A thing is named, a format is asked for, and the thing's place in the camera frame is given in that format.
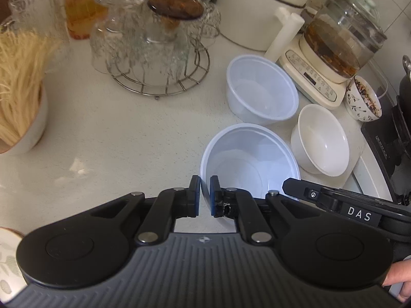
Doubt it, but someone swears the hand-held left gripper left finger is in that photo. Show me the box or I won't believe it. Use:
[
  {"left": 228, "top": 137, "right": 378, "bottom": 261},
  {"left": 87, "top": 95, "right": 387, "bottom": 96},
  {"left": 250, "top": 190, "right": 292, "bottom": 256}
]
[{"left": 87, "top": 175, "right": 202, "bottom": 245}]

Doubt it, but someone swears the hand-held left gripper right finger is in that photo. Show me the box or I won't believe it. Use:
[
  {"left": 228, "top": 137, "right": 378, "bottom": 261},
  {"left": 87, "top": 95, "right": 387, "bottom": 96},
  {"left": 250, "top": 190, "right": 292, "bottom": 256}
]
[{"left": 209, "top": 175, "right": 322, "bottom": 245}]

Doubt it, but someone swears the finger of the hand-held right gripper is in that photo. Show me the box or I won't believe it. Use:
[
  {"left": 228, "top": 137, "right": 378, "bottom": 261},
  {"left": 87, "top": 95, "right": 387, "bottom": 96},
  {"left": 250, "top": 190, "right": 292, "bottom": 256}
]
[{"left": 282, "top": 178, "right": 347, "bottom": 213}]

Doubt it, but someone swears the white ceramic bowl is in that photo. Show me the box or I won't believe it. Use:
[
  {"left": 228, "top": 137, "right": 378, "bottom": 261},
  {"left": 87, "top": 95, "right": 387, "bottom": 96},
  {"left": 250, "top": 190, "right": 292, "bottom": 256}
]
[{"left": 291, "top": 103, "right": 350, "bottom": 178}]

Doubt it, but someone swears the translucent plastic bowl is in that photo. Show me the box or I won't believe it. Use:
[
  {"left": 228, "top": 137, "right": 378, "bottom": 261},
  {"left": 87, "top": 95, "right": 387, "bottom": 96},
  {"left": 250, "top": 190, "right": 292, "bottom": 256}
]
[
  {"left": 200, "top": 123, "right": 301, "bottom": 220},
  {"left": 226, "top": 54, "right": 300, "bottom": 126}
]

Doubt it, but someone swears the leaf pattern plate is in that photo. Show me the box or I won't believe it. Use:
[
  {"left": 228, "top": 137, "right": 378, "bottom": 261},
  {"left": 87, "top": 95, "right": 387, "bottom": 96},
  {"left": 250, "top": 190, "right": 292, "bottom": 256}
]
[{"left": 0, "top": 227, "right": 27, "bottom": 300}]

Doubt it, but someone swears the person's right hand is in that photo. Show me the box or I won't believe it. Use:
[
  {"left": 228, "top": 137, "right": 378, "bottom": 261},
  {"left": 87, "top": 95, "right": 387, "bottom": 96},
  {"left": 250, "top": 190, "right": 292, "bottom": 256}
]
[{"left": 381, "top": 256, "right": 411, "bottom": 292}]

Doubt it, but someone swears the black stove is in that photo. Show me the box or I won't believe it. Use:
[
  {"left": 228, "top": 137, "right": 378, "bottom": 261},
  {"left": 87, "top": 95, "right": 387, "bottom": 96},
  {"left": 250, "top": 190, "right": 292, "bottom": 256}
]
[{"left": 360, "top": 93, "right": 411, "bottom": 203}]

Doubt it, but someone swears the floral bowl of dried tea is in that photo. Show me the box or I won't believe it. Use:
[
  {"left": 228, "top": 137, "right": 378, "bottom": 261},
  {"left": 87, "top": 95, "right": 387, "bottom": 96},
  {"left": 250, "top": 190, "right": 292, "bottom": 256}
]
[{"left": 345, "top": 75, "right": 383, "bottom": 122}]

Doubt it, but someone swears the black pot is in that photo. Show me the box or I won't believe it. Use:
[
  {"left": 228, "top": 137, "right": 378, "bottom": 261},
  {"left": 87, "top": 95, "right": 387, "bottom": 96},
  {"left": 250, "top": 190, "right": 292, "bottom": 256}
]
[{"left": 397, "top": 54, "right": 411, "bottom": 126}]

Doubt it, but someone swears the glass health kettle with base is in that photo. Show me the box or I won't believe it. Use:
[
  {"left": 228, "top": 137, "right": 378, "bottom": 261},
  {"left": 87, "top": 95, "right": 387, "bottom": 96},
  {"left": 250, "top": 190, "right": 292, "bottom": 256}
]
[{"left": 278, "top": 0, "right": 388, "bottom": 110}]

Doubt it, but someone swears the set of patterned glass cups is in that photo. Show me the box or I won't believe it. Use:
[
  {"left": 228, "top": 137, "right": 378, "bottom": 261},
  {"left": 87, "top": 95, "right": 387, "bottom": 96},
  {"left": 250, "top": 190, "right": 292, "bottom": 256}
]
[{"left": 90, "top": 0, "right": 223, "bottom": 84}]

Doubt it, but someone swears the white electric cooking pot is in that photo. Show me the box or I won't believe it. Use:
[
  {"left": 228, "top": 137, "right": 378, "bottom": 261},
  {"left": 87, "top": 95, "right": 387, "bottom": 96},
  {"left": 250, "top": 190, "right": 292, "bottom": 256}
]
[{"left": 218, "top": 0, "right": 320, "bottom": 64}]

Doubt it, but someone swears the glass jar with wooden lid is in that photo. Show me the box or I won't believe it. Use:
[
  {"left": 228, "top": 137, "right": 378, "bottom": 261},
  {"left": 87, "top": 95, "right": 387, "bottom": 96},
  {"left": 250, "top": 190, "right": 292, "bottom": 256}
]
[{"left": 144, "top": 0, "right": 205, "bottom": 71}]

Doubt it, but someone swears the bowl of dry noodles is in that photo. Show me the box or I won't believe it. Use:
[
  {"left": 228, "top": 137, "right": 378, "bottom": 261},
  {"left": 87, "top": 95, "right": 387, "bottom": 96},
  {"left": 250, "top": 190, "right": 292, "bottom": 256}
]
[{"left": 0, "top": 27, "right": 63, "bottom": 146}]

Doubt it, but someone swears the red lid plastic jar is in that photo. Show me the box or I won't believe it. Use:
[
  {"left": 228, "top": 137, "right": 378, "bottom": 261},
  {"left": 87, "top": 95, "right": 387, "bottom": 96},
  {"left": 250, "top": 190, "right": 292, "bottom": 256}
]
[{"left": 64, "top": 0, "right": 111, "bottom": 41}]

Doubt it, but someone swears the ribbed glass tumbler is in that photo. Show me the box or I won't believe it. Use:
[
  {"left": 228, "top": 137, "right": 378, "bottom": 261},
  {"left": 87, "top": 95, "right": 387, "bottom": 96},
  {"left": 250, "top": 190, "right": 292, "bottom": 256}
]
[{"left": 8, "top": 0, "right": 71, "bottom": 56}]

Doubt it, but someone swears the round wire rack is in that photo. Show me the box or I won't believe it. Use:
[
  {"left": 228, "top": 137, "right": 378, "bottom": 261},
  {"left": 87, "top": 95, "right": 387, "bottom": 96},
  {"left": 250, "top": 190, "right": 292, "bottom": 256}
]
[{"left": 106, "top": 35, "right": 211, "bottom": 101}]

